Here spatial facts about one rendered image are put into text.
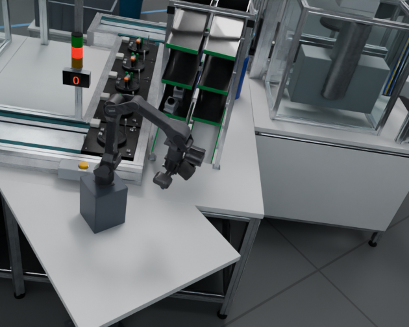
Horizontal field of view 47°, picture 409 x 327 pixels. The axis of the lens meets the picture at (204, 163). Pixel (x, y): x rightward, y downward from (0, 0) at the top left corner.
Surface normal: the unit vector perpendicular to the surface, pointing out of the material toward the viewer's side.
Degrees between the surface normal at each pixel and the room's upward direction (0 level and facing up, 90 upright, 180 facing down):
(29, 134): 0
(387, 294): 0
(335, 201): 90
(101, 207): 90
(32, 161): 90
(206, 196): 0
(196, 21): 25
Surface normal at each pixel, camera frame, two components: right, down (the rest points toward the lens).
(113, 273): 0.17, -0.77
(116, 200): 0.59, 0.58
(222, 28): 0.07, -0.45
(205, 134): -0.02, -0.14
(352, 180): -0.02, 0.62
